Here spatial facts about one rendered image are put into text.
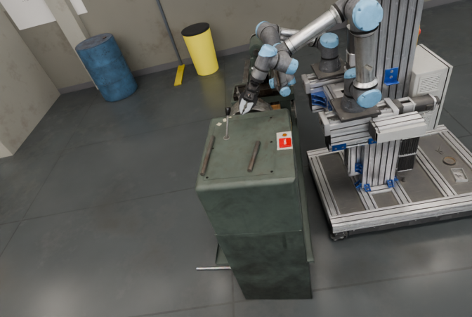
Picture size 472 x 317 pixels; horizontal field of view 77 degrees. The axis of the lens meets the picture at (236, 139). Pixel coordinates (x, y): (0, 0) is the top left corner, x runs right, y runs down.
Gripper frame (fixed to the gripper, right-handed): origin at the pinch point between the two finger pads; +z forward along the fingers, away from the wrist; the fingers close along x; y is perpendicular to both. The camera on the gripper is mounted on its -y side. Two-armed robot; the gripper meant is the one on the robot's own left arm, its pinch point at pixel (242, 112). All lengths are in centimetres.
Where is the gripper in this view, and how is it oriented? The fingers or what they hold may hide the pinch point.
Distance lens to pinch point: 153.3
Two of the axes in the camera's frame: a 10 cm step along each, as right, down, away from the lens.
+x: -9.3, -3.6, -0.6
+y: 1.5, -5.2, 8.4
